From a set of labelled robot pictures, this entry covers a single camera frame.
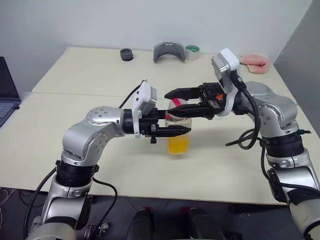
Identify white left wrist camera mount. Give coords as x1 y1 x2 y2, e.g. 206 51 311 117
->
131 81 159 140

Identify cup of orange juice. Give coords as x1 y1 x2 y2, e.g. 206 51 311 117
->
164 97 194 157

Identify grey curved headset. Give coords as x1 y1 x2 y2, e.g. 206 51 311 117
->
152 41 187 64

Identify thin floor cables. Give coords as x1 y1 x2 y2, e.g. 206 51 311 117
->
0 186 17 209

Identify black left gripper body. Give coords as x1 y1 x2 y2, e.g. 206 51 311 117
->
138 108 161 145

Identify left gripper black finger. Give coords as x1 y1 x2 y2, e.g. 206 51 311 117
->
158 125 192 138
156 109 174 121

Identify dark laptop computer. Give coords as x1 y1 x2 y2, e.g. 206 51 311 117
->
0 56 22 127

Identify clear tape roll green core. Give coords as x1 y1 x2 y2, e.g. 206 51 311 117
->
184 44 201 62

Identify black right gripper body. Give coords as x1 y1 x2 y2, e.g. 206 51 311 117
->
198 82 227 121

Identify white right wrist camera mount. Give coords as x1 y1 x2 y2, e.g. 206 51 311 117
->
211 48 242 117

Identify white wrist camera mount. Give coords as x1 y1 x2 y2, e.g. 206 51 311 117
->
131 81 159 140
211 48 242 117

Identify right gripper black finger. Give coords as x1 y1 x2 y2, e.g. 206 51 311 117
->
168 103 204 118
164 86 202 100

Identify pink folded cloth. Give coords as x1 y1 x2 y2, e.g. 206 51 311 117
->
240 52 271 75

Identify dark rounded shape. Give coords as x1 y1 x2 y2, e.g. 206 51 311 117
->
186 207 219 240
124 208 156 240

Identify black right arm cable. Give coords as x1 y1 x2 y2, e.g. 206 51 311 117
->
225 68 279 201

